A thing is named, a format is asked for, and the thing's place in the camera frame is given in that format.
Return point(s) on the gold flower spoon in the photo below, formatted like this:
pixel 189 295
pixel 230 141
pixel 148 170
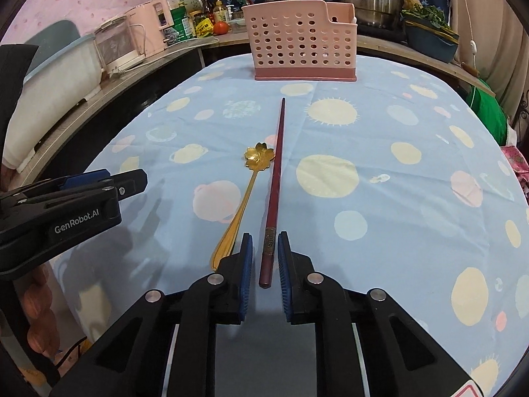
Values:
pixel 260 155

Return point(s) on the person's left hand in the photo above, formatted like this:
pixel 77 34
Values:
pixel 39 310

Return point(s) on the red tomato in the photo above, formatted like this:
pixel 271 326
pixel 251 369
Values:
pixel 221 27

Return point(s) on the white carton box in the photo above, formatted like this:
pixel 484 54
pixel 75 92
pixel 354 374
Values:
pixel 188 1

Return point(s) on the dark sauce bottle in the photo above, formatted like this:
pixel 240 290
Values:
pixel 206 8

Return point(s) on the pink perforated utensil basket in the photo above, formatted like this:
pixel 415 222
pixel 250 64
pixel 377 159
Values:
pixel 301 45

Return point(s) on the beige curtain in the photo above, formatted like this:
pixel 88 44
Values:
pixel 496 29

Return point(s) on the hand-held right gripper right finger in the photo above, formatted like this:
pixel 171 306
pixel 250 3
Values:
pixel 283 277

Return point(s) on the yellow label oil bottle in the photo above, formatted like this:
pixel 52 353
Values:
pixel 221 12

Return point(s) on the pink kitchen appliance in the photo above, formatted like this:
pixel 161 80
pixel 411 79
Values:
pixel 148 25

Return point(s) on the clear plastic food container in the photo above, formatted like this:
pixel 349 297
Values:
pixel 237 20

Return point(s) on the leafy green vegetables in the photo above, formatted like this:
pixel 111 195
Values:
pixel 427 16

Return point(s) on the brown potato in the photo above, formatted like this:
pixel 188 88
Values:
pixel 411 3

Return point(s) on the pink floral cloth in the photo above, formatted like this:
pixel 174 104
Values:
pixel 516 169

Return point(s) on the white pump bottle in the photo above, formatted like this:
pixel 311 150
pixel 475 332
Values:
pixel 229 10

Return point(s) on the dark red chopstick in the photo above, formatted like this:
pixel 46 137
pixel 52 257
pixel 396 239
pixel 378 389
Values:
pixel 273 190

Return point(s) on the blue plastic basin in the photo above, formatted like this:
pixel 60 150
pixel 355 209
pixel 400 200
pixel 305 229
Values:
pixel 432 45

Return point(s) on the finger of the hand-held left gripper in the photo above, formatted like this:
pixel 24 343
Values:
pixel 130 184
pixel 82 180

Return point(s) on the green plastic bag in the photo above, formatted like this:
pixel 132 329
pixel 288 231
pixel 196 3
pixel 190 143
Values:
pixel 489 109

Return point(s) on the yellow snack packet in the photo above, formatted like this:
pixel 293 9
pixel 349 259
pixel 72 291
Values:
pixel 203 29

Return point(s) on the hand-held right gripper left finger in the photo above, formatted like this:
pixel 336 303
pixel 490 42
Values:
pixel 246 277

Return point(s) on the white glass electric kettle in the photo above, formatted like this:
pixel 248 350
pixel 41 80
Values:
pixel 120 45

